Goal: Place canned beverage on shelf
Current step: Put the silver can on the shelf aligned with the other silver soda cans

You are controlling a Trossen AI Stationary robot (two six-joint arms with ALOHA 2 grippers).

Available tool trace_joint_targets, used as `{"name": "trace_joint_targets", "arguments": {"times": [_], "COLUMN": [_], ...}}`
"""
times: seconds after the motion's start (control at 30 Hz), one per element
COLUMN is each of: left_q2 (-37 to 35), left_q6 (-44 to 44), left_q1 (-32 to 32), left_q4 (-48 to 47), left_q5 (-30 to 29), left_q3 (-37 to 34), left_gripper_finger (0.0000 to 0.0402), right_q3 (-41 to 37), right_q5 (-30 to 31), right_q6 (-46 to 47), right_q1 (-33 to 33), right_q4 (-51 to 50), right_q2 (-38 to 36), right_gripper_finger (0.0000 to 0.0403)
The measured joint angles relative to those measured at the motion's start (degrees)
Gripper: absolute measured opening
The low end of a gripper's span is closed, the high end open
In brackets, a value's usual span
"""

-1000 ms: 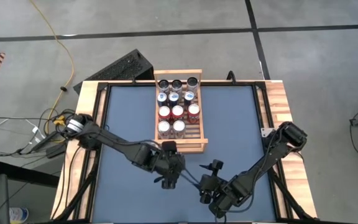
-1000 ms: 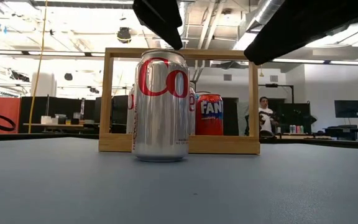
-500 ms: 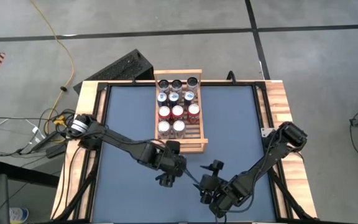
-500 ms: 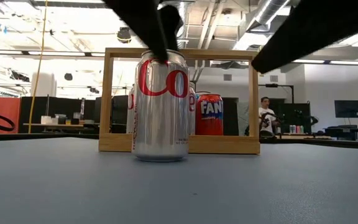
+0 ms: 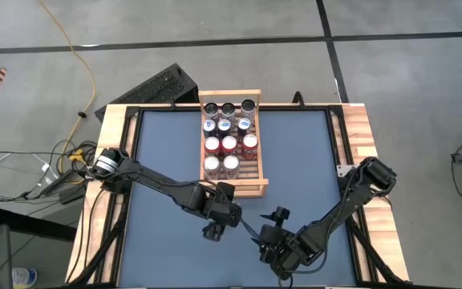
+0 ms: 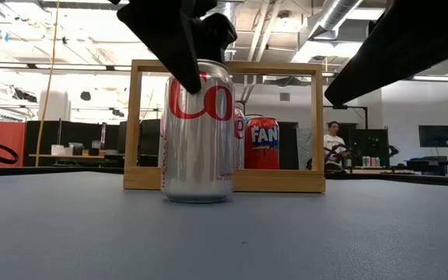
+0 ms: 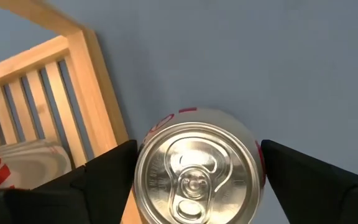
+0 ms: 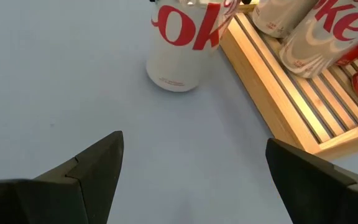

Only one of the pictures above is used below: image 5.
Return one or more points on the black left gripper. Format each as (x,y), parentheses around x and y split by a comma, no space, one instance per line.
(223,206)

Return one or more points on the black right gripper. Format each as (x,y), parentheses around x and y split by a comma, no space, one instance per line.
(277,249)

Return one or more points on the silver Diet Coke can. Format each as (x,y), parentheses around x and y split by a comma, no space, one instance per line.
(211,164)
(231,163)

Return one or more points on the dark red soda can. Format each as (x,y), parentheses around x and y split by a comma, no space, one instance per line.
(211,145)

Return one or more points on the silver light-blue Red Bull can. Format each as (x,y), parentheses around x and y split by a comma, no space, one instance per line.
(209,127)
(244,124)

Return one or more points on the blue Red Bull can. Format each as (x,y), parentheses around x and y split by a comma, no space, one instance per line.
(224,126)

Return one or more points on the silver beverage can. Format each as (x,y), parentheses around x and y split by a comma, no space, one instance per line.
(211,109)

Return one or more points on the black-lid slim can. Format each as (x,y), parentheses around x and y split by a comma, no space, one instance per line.
(248,106)

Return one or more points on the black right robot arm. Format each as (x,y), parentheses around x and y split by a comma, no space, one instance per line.
(335,216)

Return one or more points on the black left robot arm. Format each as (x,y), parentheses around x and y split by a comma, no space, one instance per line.
(155,182)

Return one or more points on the wooden slatted shelf rack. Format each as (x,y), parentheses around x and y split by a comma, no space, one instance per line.
(255,182)

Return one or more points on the black power adapter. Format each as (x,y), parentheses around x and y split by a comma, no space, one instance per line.
(72,195)

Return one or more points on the black perforated box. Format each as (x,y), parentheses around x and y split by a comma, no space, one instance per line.
(155,88)

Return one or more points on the black power strip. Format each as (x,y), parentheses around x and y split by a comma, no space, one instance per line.
(60,180)

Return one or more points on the white power plug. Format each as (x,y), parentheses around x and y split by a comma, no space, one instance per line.
(45,166)

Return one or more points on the silver metal bracket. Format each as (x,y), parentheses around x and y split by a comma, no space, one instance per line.
(342,170)

